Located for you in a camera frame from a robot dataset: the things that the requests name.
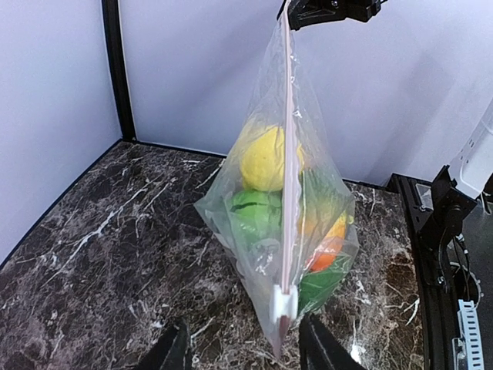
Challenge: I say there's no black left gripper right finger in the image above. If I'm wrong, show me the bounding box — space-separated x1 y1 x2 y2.
299 314 364 370

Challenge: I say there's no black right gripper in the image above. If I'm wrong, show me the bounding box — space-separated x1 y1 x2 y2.
287 0 386 31

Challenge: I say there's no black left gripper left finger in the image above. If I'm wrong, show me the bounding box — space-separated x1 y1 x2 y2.
134 318 191 370

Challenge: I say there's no green toy bell pepper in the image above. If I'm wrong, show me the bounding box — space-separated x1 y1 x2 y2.
298 254 354 314

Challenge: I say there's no orange toy orange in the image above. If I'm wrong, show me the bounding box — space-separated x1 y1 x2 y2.
310 237 344 272

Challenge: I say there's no clear zip top bag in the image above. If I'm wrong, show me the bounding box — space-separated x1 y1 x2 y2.
195 18 359 355

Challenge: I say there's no green orange toy mango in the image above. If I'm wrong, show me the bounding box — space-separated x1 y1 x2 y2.
297 168 351 239

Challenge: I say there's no green toy watermelon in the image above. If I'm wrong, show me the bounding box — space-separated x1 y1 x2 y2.
226 190 282 249

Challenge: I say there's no yellow toy lemon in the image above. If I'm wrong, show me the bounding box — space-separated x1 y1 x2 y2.
240 126 285 192

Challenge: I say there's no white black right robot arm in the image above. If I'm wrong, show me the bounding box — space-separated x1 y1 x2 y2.
277 1 492 369

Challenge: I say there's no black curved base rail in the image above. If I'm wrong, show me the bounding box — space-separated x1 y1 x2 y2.
387 173 493 370

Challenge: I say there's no white slotted cable duct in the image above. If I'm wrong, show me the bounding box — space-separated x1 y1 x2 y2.
452 299 485 369

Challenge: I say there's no black left frame post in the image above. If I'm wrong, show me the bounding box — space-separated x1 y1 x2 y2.
101 0 136 142

